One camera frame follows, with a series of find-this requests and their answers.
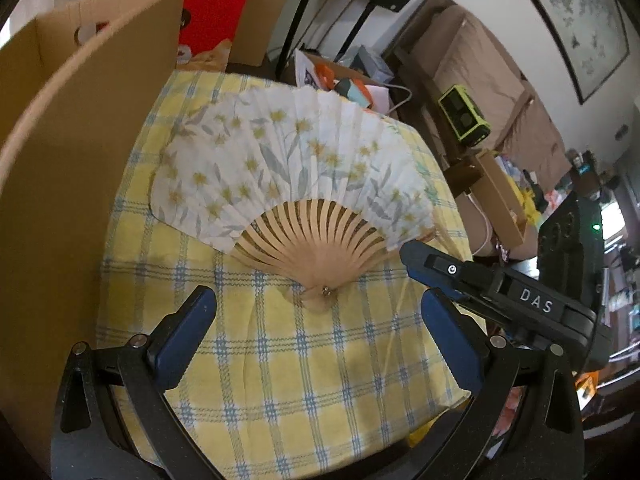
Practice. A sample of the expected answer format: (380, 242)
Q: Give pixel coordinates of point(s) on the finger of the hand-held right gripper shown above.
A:
(440, 262)

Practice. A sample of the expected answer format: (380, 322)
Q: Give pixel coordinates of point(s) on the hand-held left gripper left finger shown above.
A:
(185, 340)

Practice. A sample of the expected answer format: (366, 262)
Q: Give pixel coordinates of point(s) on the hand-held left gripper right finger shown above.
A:
(450, 340)

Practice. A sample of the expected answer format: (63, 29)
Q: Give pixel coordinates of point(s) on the floral paper bamboo folding fan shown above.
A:
(280, 160)

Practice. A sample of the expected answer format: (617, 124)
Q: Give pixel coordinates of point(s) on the pile of colourful small packets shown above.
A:
(525, 200)

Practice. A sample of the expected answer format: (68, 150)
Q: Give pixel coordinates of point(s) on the small cardboard box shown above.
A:
(495, 195)

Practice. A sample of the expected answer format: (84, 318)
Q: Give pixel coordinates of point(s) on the yellow checked tablecloth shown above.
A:
(300, 360)

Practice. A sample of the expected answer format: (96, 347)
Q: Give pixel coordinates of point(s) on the brown sofa cushion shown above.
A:
(475, 60)
(540, 140)

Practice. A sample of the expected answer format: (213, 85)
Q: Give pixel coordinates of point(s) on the dark wooden sofa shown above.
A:
(435, 125)

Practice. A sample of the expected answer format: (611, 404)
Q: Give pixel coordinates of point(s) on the green portable radio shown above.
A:
(462, 115)

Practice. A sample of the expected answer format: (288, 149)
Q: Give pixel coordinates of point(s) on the teal orange gadget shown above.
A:
(352, 92)

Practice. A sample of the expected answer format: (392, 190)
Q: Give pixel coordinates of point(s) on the light blue box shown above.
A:
(372, 65)

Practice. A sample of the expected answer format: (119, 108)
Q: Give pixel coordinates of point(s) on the framed ink painting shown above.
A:
(575, 20)

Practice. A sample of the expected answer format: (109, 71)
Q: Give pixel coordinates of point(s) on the beige printed bag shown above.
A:
(207, 55)

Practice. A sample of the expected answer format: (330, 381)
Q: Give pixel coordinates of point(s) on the large closed cardboard box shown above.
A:
(260, 25)

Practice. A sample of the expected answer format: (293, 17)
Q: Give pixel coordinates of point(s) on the red gift box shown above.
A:
(210, 15)

